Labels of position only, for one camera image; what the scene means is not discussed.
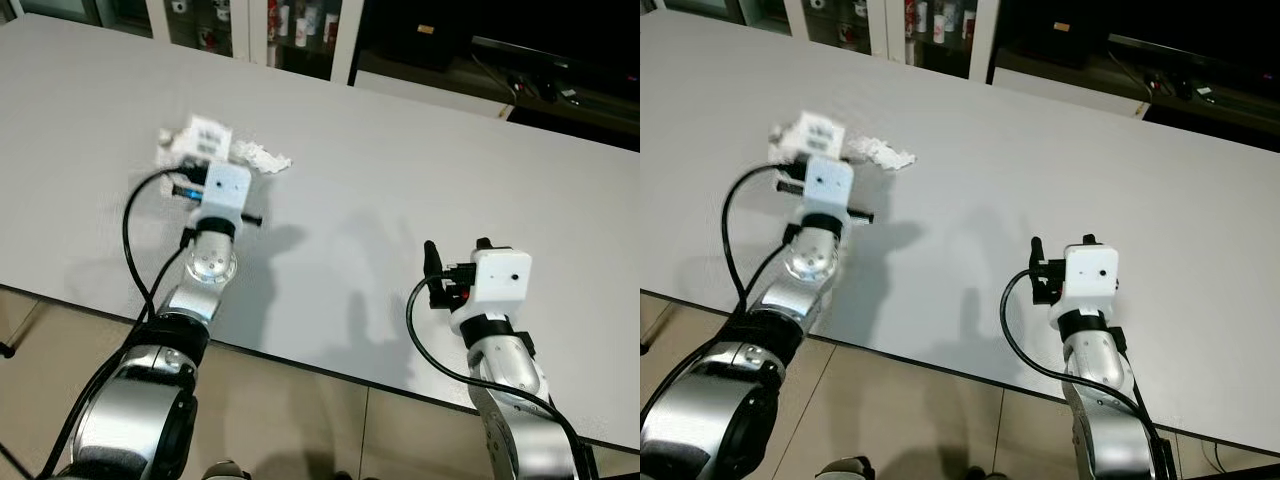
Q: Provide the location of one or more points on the torn white carton box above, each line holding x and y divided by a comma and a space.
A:
815, 133
205, 135

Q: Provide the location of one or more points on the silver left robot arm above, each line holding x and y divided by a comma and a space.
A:
210, 265
812, 262

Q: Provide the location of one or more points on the crumpled white paper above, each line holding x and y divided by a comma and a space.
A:
265, 157
885, 153

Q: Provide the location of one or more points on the dark low console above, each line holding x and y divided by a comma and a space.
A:
1070, 70
430, 75

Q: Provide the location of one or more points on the white glass door cabinet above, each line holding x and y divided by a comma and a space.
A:
985, 35
347, 40

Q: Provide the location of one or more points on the robot left leg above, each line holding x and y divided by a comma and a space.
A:
845, 469
225, 471

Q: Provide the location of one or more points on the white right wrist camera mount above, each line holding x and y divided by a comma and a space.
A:
1090, 275
500, 280

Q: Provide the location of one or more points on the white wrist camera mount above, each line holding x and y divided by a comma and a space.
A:
1090, 275
828, 185
500, 280
225, 190

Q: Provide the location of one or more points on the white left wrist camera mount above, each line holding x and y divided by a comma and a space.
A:
225, 190
828, 185

